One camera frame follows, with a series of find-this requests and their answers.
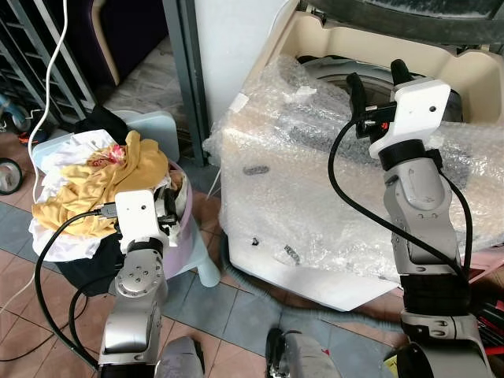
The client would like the grey robot right leg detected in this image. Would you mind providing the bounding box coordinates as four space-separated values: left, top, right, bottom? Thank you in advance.
265 326 341 378

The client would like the white hanging cable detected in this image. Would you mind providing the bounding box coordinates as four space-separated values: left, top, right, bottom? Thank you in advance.
17 0 73 144

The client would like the grey metal door frame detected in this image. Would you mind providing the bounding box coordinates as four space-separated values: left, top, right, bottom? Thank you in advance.
162 0 211 168

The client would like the beige top-load washing machine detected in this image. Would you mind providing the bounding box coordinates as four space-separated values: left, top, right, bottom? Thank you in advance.
219 0 504 313

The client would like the dark purple wooden chair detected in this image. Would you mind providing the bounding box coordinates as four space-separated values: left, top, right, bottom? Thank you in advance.
61 0 171 89

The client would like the pink plastic basin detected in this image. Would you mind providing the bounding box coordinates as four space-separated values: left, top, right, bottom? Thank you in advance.
465 249 504 286

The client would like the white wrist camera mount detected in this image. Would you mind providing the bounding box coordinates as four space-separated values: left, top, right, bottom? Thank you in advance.
368 78 452 160
114 188 170 246

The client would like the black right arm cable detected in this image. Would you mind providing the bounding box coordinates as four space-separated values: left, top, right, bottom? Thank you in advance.
328 117 474 278

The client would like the grey robot leg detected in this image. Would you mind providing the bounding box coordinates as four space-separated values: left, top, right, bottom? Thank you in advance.
156 336 207 378
265 326 341 378

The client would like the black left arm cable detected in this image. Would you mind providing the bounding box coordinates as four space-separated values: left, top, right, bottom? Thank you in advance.
35 206 124 371

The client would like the red patterned garment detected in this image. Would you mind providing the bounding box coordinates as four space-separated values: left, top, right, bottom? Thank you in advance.
89 143 128 168

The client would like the white garment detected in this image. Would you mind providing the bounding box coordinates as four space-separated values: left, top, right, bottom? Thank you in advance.
30 131 191 262

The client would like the clear bubble wrap sheet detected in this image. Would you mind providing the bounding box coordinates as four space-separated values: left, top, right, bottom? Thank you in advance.
202 55 504 286

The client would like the small black wheel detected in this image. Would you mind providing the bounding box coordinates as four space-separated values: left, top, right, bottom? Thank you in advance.
0 157 24 197

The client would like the black garment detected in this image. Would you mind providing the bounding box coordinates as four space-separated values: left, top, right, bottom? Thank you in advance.
74 106 132 144

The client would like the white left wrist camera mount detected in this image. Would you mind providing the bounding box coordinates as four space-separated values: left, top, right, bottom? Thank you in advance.
114 188 170 246

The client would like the lilac plastic laundry basket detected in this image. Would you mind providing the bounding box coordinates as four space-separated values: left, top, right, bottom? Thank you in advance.
47 161 195 281

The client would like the grey robot left leg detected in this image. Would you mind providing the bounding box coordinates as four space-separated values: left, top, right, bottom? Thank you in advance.
156 336 207 378

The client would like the dark grey washer lid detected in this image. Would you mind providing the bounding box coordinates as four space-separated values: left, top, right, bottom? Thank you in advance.
303 0 504 46

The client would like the black plastic crate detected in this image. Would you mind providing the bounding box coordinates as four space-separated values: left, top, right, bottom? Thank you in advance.
471 283 504 357

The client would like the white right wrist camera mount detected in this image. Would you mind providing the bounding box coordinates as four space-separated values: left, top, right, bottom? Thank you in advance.
368 78 452 160

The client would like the grey metal rack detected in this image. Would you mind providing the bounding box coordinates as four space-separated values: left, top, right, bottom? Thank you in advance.
0 0 89 131

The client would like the mustard yellow garment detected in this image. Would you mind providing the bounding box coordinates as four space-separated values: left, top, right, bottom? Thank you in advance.
32 130 171 239

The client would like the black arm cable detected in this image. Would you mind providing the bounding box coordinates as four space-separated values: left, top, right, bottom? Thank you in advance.
35 206 124 371
328 117 474 278

